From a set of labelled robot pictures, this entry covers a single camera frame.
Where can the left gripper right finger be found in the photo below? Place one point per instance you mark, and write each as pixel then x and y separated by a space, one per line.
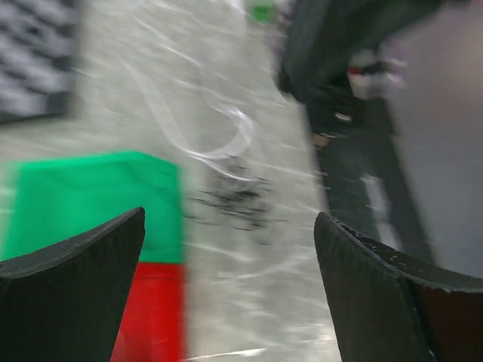
pixel 389 306

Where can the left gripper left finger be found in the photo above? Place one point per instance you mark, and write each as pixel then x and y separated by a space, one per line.
pixel 65 302

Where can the red plastic bin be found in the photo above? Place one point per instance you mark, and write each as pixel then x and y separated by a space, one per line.
pixel 153 323

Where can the green plastic bin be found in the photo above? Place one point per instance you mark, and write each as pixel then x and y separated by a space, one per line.
pixel 56 199

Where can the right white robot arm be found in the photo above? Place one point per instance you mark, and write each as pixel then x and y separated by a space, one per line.
pixel 321 39

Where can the black grey chessboard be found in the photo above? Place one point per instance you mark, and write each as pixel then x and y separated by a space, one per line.
pixel 38 48

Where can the small green object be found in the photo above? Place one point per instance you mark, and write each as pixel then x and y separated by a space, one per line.
pixel 263 11

